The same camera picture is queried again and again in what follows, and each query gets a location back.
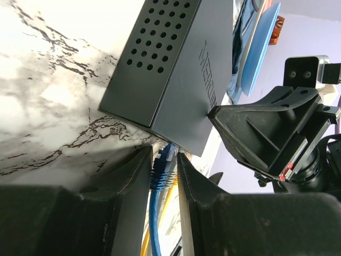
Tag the black network switch box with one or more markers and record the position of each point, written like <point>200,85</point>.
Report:
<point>174,68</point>

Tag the brown lacquer cup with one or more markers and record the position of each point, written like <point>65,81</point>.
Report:
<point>277,30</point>

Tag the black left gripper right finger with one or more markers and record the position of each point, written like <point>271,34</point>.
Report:
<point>214,222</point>

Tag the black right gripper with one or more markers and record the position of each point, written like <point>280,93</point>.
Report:
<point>268,136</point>

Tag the light blue plate on placemat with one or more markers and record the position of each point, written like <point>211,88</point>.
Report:
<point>256,47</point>

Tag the blue cloth placemat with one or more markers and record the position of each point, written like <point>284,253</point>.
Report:
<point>244,19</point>

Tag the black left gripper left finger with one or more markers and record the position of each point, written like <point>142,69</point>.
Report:
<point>106,217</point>

